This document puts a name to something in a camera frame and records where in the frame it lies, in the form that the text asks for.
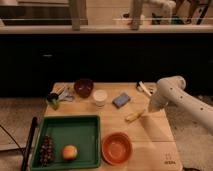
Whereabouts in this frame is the black cable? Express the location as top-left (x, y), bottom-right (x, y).
top-left (0, 124), bottom-right (25, 158)

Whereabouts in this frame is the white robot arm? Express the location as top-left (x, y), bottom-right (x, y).
top-left (148, 76), bottom-right (213, 135)

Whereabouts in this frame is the red orange bowl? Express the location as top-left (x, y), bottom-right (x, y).
top-left (101, 132), bottom-right (133, 166)

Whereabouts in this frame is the dark maroon bowl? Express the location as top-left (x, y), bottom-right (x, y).
top-left (74, 79), bottom-right (94, 98)

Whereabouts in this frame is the white cup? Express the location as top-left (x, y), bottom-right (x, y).
top-left (93, 89), bottom-right (108, 107)

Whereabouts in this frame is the dark grape bunch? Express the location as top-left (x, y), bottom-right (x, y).
top-left (39, 136), bottom-right (53, 166)

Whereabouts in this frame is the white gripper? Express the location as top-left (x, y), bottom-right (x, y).
top-left (148, 91), bottom-right (168, 112)

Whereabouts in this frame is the blue sponge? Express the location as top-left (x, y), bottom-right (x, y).
top-left (112, 93), bottom-right (131, 108)

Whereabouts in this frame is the red yellow apple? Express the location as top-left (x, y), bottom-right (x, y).
top-left (62, 145), bottom-right (78, 160)

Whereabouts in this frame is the yellow banana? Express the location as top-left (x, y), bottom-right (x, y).
top-left (125, 110), bottom-right (145, 123)

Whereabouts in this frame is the black pole stand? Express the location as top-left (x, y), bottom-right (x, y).
top-left (21, 117), bottom-right (38, 171)

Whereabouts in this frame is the green plastic tray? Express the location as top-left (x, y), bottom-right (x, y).
top-left (30, 115), bottom-right (101, 171)

